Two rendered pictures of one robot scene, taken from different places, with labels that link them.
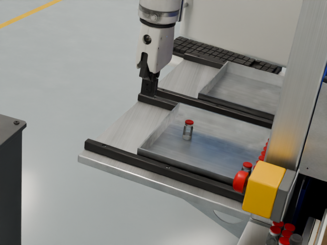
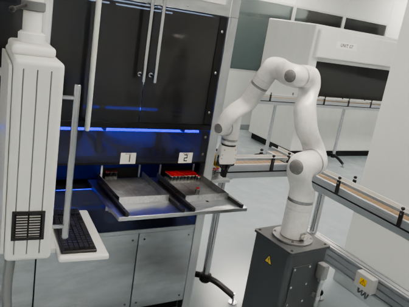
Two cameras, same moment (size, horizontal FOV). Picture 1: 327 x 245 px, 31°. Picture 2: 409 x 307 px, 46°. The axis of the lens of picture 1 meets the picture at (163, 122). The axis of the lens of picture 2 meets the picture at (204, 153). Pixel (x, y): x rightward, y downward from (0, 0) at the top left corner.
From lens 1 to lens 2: 3.40 m
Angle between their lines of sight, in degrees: 122
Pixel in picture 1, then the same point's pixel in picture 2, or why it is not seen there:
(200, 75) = (137, 208)
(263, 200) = not seen: hidden behind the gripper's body
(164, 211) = not seen: outside the picture
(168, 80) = (162, 212)
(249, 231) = (215, 179)
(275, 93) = (117, 190)
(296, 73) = not seen: hidden behind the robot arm
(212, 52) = (72, 229)
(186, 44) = (78, 240)
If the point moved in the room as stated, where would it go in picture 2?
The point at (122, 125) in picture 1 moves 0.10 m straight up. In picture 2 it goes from (216, 208) to (220, 189)
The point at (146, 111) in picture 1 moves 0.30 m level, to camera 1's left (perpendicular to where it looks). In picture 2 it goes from (197, 207) to (245, 231)
